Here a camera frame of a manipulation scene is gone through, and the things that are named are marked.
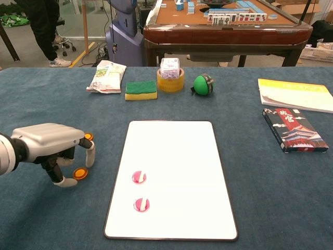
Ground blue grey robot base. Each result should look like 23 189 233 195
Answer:
105 0 145 67

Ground green material pile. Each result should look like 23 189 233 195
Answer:
0 12 29 28

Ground mahjong tiles with black prints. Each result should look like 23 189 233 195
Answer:
211 15 231 26

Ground hanging black pendant cable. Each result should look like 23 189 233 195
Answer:
108 0 118 54

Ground black bag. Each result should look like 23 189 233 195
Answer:
308 20 333 49

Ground white purple tissue pack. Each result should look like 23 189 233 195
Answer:
160 57 181 79

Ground dark red patterned box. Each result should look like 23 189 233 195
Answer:
262 107 329 154

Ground black bowl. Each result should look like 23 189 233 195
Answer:
200 0 234 8

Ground white snack bag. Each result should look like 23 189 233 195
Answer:
86 60 127 94

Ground yellow tape roll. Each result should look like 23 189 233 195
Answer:
156 67 185 93

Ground white magnetic board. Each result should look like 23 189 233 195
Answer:
103 120 239 242

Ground pink disc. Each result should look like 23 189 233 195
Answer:
133 197 151 213
131 170 147 185

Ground green yellow sponge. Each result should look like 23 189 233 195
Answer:
124 80 158 101

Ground green ball with black strap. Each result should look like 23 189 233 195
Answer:
190 73 215 96

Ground mahjong tiles with red prints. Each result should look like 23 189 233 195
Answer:
230 12 268 22

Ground blue felt table cover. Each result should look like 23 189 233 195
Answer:
0 66 333 250

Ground black cable bundle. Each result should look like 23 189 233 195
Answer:
82 43 110 68

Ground blue backed mahjong tile wall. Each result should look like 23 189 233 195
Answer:
204 7 250 15

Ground wooden pole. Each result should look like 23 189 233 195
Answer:
81 0 89 55

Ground black table leg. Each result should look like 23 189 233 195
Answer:
0 23 21 63

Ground brown mahjong table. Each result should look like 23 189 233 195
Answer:
143 0 314 68

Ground person in black trousers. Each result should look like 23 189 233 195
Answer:
15 0 72 68

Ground white plastic basket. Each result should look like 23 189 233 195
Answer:
299 45 333 63

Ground black office chair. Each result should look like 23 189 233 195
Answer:
52 17 78 57

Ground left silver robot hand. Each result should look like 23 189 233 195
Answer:
10 122 96 188

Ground yellow white notebook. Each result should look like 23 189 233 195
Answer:
258 78 333 114

